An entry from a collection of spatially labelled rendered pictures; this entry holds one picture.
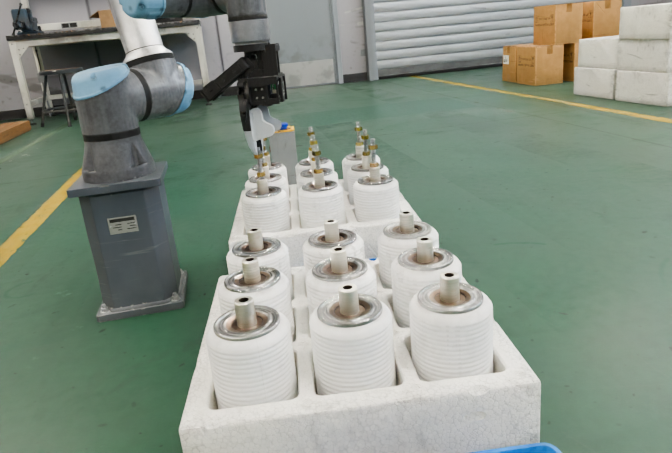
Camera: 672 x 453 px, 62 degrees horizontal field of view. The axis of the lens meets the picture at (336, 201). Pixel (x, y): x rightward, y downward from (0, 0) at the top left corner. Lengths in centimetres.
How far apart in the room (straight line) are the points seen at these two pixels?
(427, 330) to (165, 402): 52
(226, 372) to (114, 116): 73
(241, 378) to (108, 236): 70
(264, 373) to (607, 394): 55
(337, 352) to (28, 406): 65
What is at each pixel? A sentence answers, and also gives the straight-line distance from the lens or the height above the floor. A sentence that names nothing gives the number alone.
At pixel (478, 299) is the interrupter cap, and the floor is 25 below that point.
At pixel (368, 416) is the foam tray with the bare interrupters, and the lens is 64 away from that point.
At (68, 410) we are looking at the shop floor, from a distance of 108.
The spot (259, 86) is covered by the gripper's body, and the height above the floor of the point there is 47.
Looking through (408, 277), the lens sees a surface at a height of 24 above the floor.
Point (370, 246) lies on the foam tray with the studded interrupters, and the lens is 114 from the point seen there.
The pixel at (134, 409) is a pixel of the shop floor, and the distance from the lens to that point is 103.
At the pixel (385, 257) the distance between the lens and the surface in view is 87.
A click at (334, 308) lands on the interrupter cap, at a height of 25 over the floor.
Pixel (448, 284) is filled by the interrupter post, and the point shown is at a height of 27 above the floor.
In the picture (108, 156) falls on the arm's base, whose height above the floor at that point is 35.
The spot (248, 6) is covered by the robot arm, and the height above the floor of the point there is 62.
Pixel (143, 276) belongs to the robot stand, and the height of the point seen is 9.
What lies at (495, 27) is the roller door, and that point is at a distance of 681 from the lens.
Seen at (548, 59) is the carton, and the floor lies 19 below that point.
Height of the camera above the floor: 56
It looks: 17 degrees down
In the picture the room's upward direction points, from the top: 5 degrees counter-clockwise
